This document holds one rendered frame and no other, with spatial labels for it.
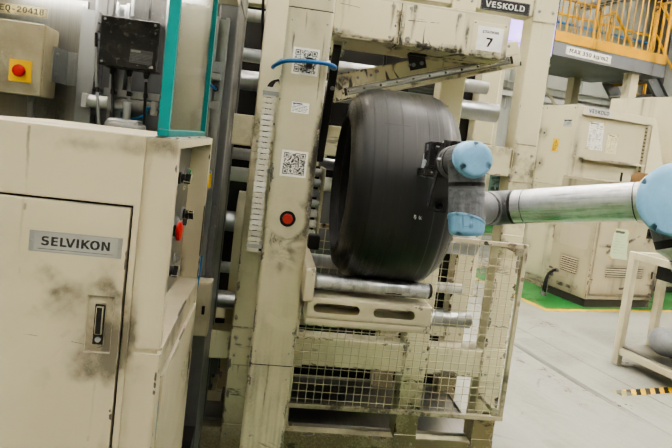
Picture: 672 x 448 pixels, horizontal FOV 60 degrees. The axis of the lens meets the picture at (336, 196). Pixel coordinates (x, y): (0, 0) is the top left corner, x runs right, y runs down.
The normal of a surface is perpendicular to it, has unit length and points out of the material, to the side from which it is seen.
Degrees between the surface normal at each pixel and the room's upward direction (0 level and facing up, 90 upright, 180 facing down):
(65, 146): 90
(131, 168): 90
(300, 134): 90
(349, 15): 90
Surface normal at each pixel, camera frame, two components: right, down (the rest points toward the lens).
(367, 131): -0.55, -0.43
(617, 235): 0.36, 0.13
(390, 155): 0.14, -0.24
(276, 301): 0.11, 0.11
